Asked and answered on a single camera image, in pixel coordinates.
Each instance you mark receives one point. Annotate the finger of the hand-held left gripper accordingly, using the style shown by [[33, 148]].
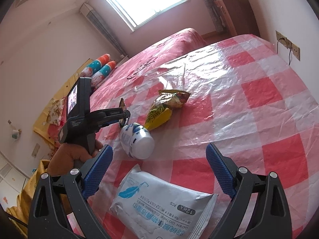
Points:
[[112, 113], [107, 124]]

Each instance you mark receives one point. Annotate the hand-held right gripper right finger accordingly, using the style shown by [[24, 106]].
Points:
[[220, 169]]

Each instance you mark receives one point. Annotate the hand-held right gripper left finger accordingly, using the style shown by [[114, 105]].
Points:
[[98, 169]]

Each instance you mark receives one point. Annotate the white plastic bottle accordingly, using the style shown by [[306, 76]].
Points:
[[137, 142]]

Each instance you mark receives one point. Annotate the yellow snack bag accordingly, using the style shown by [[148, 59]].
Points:
[[162, 109]]

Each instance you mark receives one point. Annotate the white wipes packet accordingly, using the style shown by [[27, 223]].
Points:
[[154, 199]]

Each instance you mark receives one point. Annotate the person's left hand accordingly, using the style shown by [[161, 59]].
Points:
[[62, 159]]

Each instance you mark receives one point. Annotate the floral pillow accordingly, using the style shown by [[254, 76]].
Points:
[[56, 109]]

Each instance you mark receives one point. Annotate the red checkered plastic sheet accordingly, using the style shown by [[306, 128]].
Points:
[[261, 119]]

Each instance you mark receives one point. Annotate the golden satin cloth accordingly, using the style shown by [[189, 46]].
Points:
[[25, 191]]

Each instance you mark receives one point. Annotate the clear plastic wrapper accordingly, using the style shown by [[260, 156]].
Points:
[[183, 79]]

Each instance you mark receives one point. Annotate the pink bed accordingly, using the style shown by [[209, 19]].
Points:
[[162, 52]]

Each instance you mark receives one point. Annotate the white standing air conditioner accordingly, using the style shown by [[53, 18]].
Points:
[[99, 22]]

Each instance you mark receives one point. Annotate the window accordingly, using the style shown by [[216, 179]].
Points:
[[144, 2]]

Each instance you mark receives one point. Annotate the brown wooden wardrobe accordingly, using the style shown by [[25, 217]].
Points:
[[239, 7]]

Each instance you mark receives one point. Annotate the small wall ornament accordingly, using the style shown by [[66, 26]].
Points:
[[15, 134]]

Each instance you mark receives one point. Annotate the wall outlet plate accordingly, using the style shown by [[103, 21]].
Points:
[[281, 37], [295, 51]]

